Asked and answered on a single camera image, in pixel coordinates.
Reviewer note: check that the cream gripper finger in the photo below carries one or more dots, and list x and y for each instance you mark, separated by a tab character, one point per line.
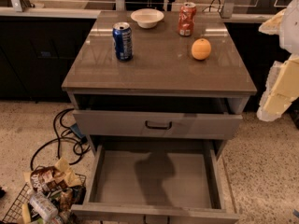
282	88
272	26

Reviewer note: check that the orange fruit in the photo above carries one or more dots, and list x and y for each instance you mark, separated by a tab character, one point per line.
201	49

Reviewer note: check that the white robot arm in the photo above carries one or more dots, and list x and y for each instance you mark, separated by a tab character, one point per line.
289	29

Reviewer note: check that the grey drawer cabinet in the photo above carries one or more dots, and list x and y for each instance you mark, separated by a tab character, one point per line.
162	77

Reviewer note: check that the grey top drawer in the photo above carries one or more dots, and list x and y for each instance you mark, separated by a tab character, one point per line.
152	124

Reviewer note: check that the grey open middle drawer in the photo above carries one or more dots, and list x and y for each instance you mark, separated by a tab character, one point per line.
155	185

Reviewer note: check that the red soda can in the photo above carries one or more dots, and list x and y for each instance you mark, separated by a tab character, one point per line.
186	18

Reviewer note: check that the white bowl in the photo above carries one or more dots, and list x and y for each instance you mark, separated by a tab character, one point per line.
147	17

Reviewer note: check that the blue soda can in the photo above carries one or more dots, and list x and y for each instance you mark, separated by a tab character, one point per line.
123	44

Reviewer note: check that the brown snack bag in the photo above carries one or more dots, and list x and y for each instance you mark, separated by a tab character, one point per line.
51	178

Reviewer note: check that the yellow banana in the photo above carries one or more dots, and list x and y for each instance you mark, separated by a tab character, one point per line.
25	212

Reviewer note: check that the black wire basket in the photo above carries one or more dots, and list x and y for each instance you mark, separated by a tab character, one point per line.
63	199

